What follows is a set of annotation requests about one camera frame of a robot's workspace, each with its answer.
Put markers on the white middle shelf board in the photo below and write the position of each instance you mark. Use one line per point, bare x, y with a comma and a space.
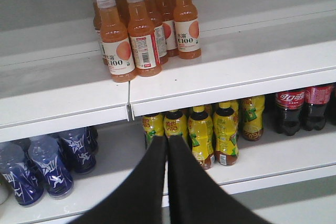
286, 179

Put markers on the plastic cola bottle red label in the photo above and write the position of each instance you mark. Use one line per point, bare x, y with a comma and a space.
288, 107
331, 108
315, 103

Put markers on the blue sports drink bottle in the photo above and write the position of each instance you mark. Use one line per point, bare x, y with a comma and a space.
15, 170
45, 153
81, 156

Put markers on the orange C100 juice bottle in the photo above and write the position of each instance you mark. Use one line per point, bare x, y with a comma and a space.
142, 37
115, 40
187, 29

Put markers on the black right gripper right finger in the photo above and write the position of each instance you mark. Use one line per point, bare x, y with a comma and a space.
194, 197

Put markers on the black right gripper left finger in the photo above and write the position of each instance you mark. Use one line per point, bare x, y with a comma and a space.
139, 198

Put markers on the yellow lemon tea bottle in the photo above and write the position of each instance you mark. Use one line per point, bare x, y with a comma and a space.
252, 113
175, 123
152, 126
200, 129
225, 122

